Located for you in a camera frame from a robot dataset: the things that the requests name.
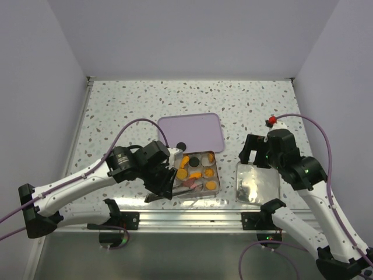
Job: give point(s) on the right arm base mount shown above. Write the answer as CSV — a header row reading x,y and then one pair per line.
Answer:
x,y
253,221

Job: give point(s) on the pink round cookie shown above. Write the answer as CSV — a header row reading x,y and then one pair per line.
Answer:
x,y
190,183

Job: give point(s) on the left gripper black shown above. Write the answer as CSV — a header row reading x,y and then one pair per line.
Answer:
x,y
164,187

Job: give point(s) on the black round cookie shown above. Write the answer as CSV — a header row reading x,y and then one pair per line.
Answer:
x,y
194,161

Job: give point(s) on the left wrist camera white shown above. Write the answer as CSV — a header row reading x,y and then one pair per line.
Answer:
x,y
175,157

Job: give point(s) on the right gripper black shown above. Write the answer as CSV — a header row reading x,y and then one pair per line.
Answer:
x,y
253,142

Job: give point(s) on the aluminium rail front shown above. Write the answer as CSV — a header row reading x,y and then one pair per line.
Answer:
x,y
159,221

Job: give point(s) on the metal tongs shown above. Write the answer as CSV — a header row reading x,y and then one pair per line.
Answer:
x,y
181,190

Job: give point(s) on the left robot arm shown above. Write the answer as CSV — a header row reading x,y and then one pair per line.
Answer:
x,y
46,208

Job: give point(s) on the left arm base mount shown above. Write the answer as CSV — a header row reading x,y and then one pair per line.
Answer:
x,y
126,220

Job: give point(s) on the purple plastic tray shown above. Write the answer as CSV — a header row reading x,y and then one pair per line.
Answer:
x,y
198,132

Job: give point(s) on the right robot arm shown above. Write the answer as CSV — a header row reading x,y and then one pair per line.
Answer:
x,y
338,251

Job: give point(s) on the metal tin lid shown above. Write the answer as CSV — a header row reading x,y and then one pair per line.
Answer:
x,y
256,186

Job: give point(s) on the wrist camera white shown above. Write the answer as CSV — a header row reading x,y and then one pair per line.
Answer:
x,y
277,128
175,157

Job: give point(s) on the orange round sandwich cookie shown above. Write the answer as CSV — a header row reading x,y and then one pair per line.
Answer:
x,y
182,174

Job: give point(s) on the metal cookie tin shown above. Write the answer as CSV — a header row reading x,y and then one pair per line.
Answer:
x,y
204,163

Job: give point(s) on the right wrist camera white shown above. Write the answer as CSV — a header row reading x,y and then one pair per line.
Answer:
x,y
277,128

